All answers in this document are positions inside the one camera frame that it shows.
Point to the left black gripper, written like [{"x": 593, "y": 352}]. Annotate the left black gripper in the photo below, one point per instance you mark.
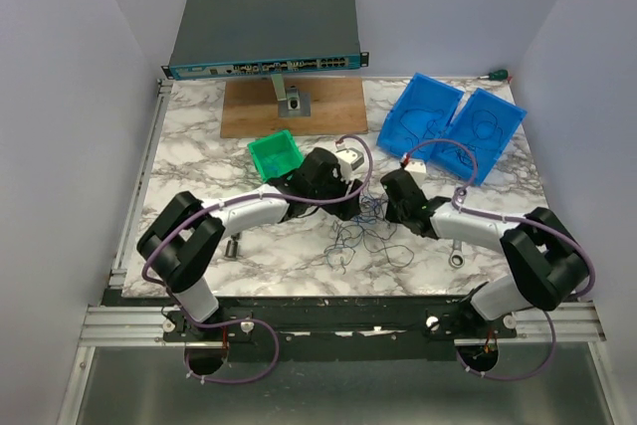
[{"x": 342, "y": 209}]

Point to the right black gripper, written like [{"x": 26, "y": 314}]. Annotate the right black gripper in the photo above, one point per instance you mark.
[{"x": 390, "y": 215}]

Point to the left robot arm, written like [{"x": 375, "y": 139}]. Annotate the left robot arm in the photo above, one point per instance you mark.
[{"x": 181, "y": 241}]

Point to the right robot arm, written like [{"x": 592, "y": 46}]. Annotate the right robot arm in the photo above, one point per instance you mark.
[{"x": 546, "y": 264}]

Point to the silver ratchet wrench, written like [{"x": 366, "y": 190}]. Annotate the silver ratchet wrench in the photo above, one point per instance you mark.
[{"x": 457, "y": 258}]

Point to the green plastic bin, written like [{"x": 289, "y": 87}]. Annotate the green plastic bin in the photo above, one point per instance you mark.
[{"x": 275, "y": 155}]

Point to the left blue plastic bin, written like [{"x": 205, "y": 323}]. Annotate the left blue plastic bin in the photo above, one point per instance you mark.
[{"x": 422, "y": 112}]

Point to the blue plastic bin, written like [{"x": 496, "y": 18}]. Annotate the blue plastic bin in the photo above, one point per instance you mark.
[
  {"x": 485, "y": 125},
  {"x": 422, "y": 112}
]

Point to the right blue plastic bin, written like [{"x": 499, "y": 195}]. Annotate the right blue plastic bin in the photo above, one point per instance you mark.
[{"x": 485, "y": 125}]

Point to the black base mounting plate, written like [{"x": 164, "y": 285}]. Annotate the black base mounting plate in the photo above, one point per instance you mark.
[{"x": 256, "y": 329}]

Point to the wooden base board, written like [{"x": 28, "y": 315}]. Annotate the wooden base board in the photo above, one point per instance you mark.
[{"x": 328, "y": 106}]

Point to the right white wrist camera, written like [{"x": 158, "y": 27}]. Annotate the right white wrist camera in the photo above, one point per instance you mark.
[{"x": 416, "y": 168}]

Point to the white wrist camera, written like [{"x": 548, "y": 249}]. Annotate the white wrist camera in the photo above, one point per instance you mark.
[
  {"x": 349, "y": 160},
  {"x": 416, "y": 168}
]

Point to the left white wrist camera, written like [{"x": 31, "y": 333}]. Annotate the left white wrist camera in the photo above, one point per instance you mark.
[{"x": 349, "y": 160}]

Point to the grey metal stand bracket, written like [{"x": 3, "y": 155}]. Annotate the grey metal stand bracket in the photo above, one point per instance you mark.
[{"x": 291, "y": 101}]

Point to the black T-handle tool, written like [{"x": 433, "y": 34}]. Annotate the black T-handle tool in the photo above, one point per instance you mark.
[{"x": 232, "y": 247}]

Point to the green handled screwdriver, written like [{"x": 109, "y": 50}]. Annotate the green handled screwdriver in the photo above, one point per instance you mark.
[{"x": 499, "y": 75}]

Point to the grey network switch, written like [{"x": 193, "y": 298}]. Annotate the grey network switch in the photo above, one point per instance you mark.
[{"x": 240, "y": 38}]

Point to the aluminium frame rail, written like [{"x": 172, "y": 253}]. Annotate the aluminium frame rail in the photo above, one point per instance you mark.
[{"x": 144, "y": 326}]

